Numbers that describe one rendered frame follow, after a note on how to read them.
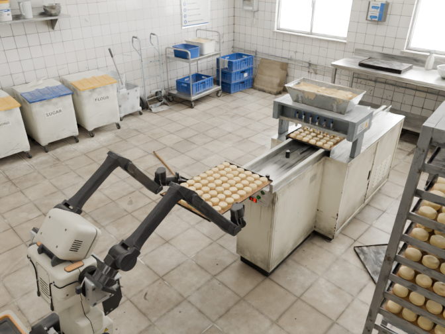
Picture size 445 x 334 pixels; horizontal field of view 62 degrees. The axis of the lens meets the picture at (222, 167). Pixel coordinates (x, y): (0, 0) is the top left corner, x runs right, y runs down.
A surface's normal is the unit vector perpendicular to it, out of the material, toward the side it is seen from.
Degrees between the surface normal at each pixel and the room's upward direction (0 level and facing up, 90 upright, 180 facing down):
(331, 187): 90
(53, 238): 47
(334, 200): 90
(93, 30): 90
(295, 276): 0
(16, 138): 93
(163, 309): 0
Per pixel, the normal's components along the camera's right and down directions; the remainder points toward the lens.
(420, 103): -0.70, 0.36
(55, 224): -0.47, -0.31
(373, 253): 0.00, -0.87
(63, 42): 0.72, 0.35
